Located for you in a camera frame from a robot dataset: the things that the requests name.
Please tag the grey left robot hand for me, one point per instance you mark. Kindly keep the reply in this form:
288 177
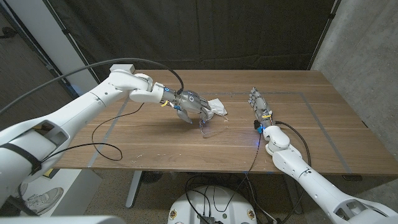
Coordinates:
189 102

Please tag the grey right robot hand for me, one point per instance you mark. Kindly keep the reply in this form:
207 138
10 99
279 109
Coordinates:
261 107

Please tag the white tissue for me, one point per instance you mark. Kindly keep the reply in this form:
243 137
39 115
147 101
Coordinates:
219 107

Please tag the clear frame glasses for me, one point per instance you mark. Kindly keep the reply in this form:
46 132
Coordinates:
203 134

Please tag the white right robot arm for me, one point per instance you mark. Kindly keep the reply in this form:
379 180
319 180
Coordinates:
311 183

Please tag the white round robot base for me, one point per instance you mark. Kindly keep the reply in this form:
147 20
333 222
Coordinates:
224 205

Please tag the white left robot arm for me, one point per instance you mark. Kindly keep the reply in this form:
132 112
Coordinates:
77 109

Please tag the black backdrop curtain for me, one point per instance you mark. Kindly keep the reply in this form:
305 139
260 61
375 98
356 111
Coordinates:
199 34

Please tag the white power strip box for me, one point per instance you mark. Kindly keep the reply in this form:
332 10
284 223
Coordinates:
122 66

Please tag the black round fan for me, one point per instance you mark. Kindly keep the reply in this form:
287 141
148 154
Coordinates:
151 176

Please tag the light grey table leg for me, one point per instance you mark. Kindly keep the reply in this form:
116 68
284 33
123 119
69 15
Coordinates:
133 189

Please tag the dark grey table leg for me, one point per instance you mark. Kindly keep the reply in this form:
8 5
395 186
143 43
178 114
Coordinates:
293 206

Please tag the black backdrop stand pole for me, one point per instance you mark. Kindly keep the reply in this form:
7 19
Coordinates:
331 15
66 31

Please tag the black wall rail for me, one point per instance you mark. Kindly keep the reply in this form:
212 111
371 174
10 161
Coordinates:
49 68

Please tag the black wall hook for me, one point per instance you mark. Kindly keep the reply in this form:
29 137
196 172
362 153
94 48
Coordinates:
7 31

